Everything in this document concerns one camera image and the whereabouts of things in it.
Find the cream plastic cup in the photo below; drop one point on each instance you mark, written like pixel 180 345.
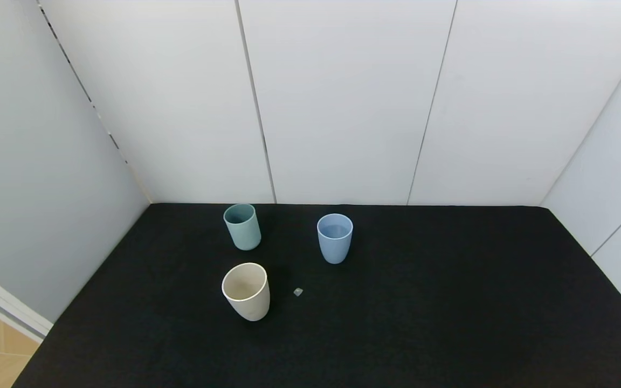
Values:
pixel 248 303

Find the blue plastic cup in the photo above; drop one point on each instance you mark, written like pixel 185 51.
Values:
pixel 335 245

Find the green plastic cup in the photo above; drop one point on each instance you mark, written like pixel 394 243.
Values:
pixel 245 234

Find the white baseboard strip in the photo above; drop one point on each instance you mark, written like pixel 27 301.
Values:
pixel 8 312

